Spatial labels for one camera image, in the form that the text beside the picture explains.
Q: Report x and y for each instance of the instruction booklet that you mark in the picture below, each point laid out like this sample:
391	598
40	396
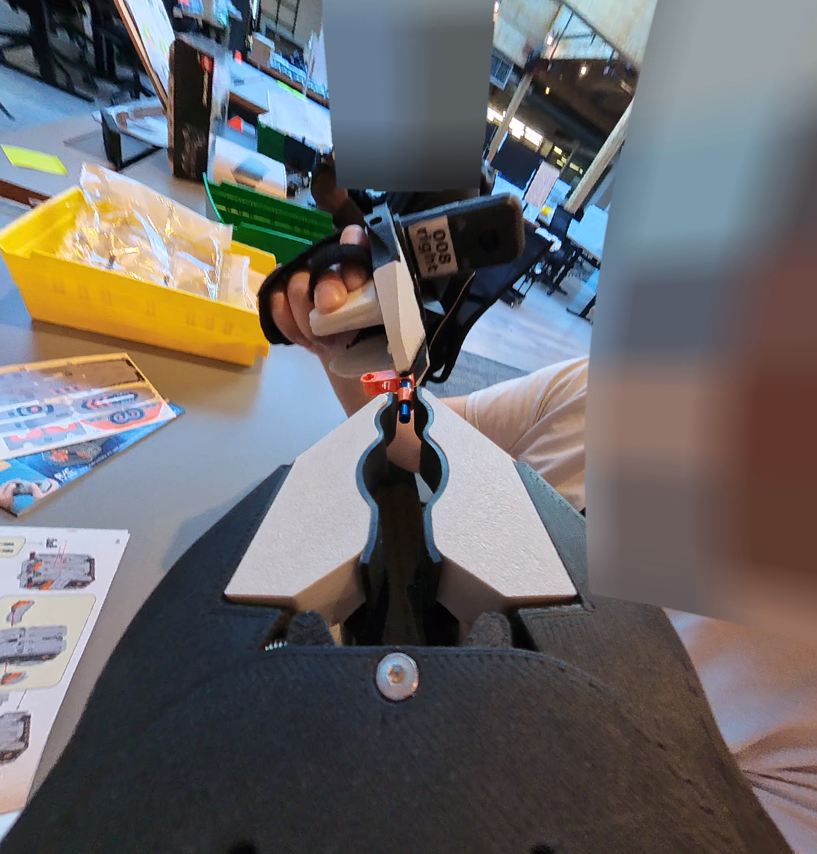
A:
41	600

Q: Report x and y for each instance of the green plastic bin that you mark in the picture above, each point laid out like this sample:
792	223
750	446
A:
268	220

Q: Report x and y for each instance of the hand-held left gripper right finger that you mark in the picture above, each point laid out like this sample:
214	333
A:
495	534

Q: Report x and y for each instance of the blue connector pin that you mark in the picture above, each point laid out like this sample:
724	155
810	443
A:
405	408

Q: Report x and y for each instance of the leaning white board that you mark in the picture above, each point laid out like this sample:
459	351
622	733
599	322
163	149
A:
151	40

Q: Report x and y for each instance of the yellow plastic bin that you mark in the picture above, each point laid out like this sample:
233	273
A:
128	307

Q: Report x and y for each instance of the person's right hand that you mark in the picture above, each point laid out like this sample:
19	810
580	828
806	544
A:
331	293

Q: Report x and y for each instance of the black office chair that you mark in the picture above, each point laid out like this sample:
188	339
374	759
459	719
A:
560	227

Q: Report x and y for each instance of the printed sticker sheet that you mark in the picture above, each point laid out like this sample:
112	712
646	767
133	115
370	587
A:
68	400

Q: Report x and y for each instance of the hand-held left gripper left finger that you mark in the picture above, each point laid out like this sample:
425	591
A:
308	534

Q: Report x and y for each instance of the white box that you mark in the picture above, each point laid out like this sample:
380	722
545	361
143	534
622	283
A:
248	167

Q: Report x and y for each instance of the grey desk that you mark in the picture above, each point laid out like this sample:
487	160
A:
248	427

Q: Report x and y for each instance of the blue printed leaflet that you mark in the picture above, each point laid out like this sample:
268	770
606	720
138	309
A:
55	474

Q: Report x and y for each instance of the grey background table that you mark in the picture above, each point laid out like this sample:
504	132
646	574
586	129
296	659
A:
21	133

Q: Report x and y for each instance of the black cardboard box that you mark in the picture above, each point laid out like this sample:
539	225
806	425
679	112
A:
191	113

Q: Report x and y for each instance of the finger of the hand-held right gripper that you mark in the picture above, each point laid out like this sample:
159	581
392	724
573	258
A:
400	313
424	320

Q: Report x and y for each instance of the clear plastic parts bags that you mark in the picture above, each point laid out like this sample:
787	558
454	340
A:
141	233

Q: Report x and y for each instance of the yellow paper sheet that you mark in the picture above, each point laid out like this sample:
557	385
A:
35	160

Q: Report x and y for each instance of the orange connector brick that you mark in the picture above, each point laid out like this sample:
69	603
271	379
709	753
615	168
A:
380	382

